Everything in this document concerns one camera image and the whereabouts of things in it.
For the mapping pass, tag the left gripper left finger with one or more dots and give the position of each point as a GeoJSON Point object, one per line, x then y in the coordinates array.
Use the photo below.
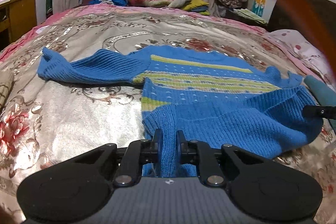
{"type": "Point", "coordinates": [130, 160]}

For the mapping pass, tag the wooden side desk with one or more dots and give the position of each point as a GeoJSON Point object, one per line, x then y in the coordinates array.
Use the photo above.
{"type": "Point", "coordinates": [17, 18]}

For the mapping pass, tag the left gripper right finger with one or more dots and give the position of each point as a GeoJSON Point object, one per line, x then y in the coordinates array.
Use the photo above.
{"type": "Point", "coordinates": [203, 157]}

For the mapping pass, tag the teal folded blanket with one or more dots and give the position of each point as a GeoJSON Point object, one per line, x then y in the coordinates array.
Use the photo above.
{"type": "Point", "coordinates": [322, 93]}

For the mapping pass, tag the yellow folded cloth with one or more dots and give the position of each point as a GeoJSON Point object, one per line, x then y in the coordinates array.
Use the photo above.
{"type": "Point", "coordinates": [198, 6]}

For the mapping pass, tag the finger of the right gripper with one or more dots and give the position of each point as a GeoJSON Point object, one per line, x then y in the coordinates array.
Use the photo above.
{"type": "Point", "coordinates": [328, 112]}

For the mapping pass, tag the blue clothes on sofa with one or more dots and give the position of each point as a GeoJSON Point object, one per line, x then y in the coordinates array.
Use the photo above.
{"type": "Point", "coordinates": [122, 3]}

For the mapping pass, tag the blue knit sweater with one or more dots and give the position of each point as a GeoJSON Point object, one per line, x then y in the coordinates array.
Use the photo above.
{"type": "Point", "coordinates": [211, 97]}

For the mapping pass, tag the floral satin bedspread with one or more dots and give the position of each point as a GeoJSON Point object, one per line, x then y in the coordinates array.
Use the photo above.
{"type": "Point", "coordinates": [141, 115]}

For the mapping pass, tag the green bottle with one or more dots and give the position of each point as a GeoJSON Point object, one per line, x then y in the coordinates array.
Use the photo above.
{"type": "Point", "coordinates": [49, 9]}

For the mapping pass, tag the floral white pillow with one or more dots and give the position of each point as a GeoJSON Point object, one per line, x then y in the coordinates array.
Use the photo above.
{"type": "Point", "coordinates": [303, 54]}

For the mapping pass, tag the checked beige pillow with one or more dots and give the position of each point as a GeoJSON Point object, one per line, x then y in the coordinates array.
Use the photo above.
{"type": "Point", "coordinates": [6, 83]}

